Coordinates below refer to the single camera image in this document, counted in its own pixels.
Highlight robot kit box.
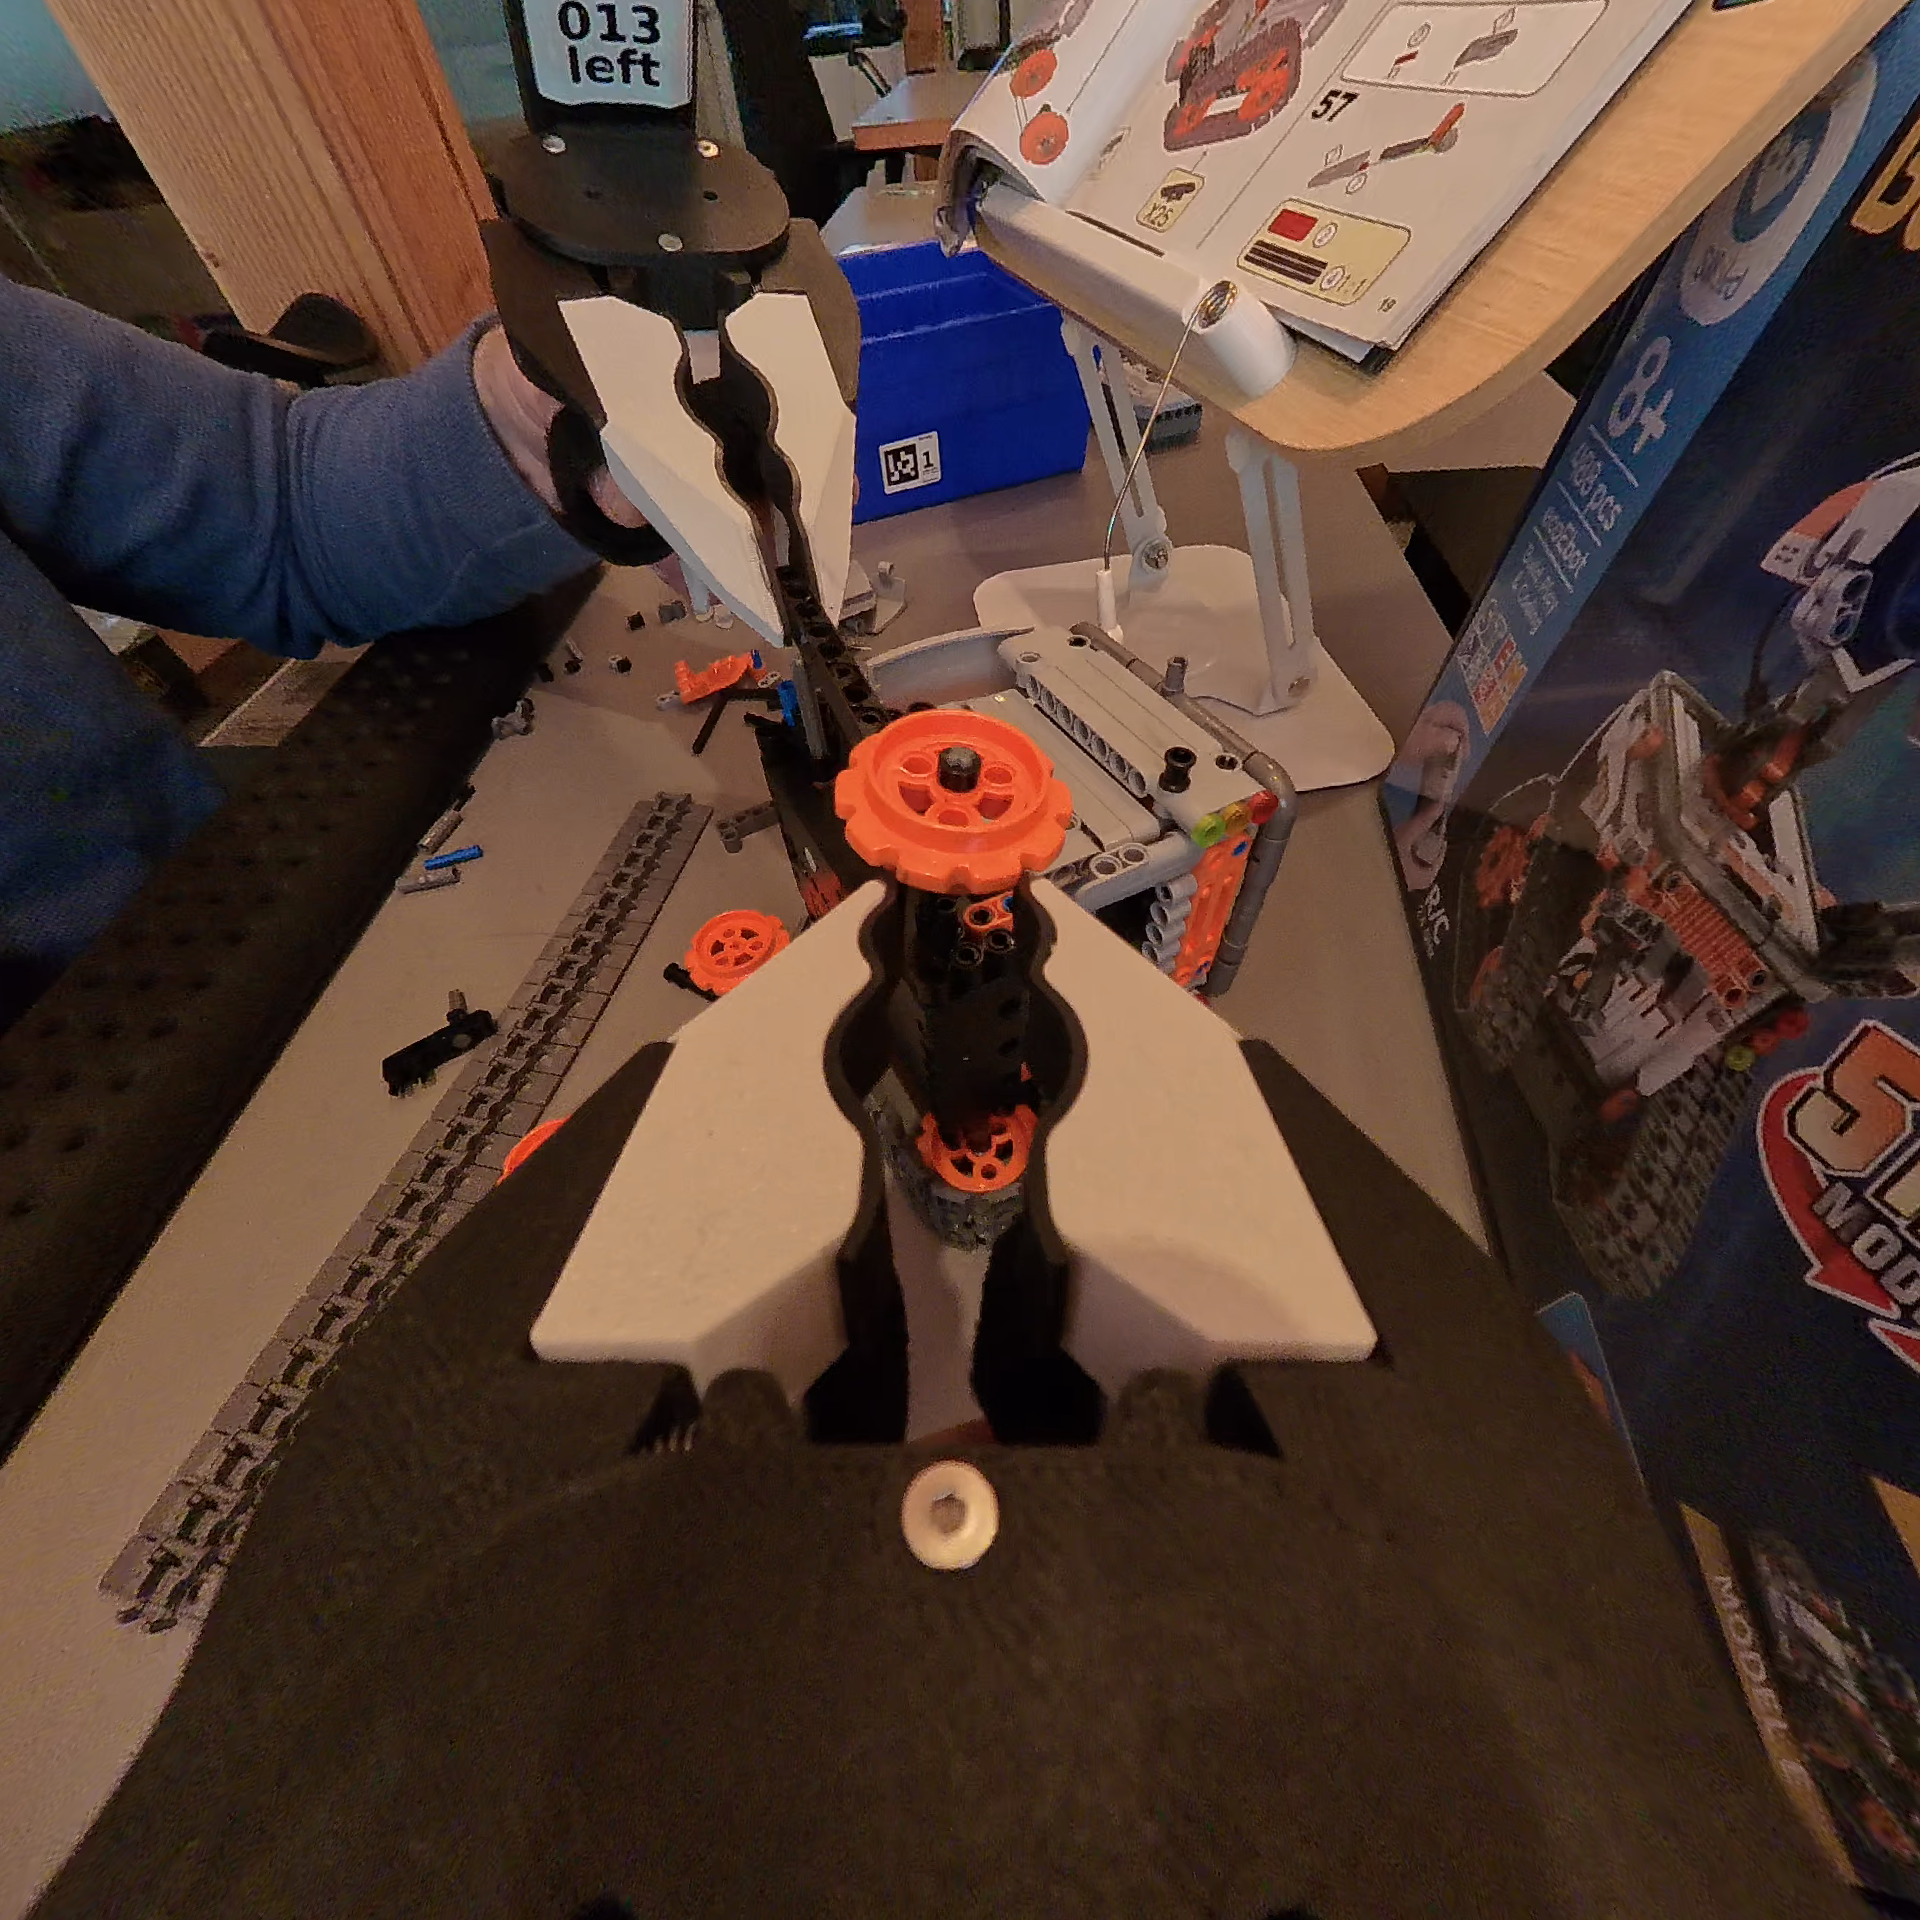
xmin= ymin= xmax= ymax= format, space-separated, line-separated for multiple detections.
xmin=1380 ymin=92 xmax=1920 ymax=1920

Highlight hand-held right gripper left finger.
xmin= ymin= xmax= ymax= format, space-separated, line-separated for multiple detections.
xmin=535 ymin=879 xmax=895 ymax=1413

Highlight wooden meeting table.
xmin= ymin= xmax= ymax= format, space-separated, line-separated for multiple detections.
xmin=855 ymin=63 xmax=992 ymax=154

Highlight black office chair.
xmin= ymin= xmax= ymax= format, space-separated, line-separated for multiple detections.
xmin=721 ymin=0 xmax=873 ymax=227

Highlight long black holed beam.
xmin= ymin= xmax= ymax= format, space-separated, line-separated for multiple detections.
xmin=766 ymin=496 xmax=879 ymax=753

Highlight grey toy robot vehicle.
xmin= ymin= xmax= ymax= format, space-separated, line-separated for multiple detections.
xmin=753 ymin=625 xmax=1299 ymax=1249

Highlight blue plastic bin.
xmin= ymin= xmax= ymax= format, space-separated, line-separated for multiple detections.
xmin=841 ymin=241 xmax=1098 ymax=528

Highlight person's left forearm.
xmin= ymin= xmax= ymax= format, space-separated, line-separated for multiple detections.
xmin=0 ymin=287 xmax=587 ymax=663

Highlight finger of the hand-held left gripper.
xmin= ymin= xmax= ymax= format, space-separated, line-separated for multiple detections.
xmin=564 ymin=295 xmax=799 ymax=648
xmin=729 ymin=293 xmax=865 ymax=588

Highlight grey track chain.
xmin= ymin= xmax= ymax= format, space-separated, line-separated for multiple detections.
xmin=105 ymin=786 xmax=716 ymax=1636

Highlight instruction booklet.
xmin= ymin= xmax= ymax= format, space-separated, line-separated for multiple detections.
xmin=947 ymin=0 xmax=1697 ymax=348

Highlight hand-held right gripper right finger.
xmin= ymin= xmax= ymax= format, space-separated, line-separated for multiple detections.
xmin=1015 ymin=879 xmax=1384 ymax=1413

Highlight black dimpled mat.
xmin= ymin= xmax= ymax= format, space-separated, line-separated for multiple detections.
xmin=0 ymin=571 xmax=601 ymax=1473

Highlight black lever with grey axle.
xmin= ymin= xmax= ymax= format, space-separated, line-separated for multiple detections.
xmin=382 ymin=992 xmax=504 ymax=1097

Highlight person's left hand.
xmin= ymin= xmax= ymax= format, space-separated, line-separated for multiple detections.
xmin=476 ymin=315 xmax=667 ymax=571

